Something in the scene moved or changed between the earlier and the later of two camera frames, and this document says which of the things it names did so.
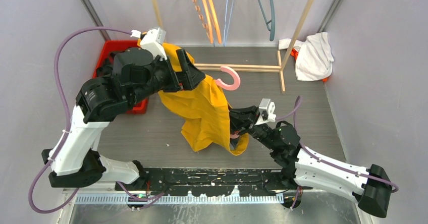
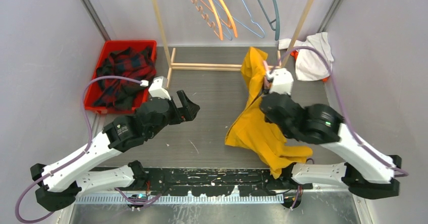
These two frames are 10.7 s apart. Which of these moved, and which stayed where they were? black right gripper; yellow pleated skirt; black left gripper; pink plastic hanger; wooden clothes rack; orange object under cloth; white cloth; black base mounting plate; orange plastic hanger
Moved: black right gripper; orange plastic hanger; pink plastic hanger; black left gripper; yellow pleated skirt
Stayed: white cloth; wooden clothes rack; black base mounting plate; orange object under cloth
